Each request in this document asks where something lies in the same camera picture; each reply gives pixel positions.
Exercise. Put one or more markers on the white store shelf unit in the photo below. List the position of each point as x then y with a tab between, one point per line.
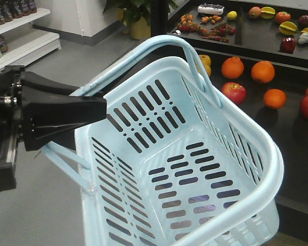
27	44

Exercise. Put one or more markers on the potted green plant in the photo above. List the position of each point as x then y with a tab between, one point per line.
143	19

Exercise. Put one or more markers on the orange back left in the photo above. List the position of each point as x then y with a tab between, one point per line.
232	68

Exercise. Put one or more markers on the black upper produce tray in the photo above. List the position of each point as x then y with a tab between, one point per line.
259	38

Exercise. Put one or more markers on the yellow starfruit large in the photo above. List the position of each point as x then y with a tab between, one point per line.
288	28

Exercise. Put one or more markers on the red bell pepper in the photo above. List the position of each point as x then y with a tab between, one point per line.
288	45

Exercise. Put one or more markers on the yellow apple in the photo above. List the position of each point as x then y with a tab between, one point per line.
205	59
207	69

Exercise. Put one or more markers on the white garlic bulb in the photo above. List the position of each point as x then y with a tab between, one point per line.
303	39

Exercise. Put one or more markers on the white electronic scale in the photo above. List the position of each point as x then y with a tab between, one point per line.
211	9

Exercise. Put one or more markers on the yellow apple back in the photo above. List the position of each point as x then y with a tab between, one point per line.
205	59

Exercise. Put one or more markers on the dark purple plum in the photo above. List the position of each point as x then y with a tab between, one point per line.
303	20

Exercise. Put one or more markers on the small orange centre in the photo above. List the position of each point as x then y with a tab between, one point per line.
274	98

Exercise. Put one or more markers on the light blue plastic basket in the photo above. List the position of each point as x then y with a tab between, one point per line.
175	162

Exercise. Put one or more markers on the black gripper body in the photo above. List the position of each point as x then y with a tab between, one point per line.
10	118

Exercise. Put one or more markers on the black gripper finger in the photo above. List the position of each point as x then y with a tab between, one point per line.
36	87
47	117

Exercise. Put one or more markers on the pink red apple left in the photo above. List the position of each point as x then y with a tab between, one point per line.
235	92

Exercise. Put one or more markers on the yellow apple front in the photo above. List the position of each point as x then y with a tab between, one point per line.
207	69

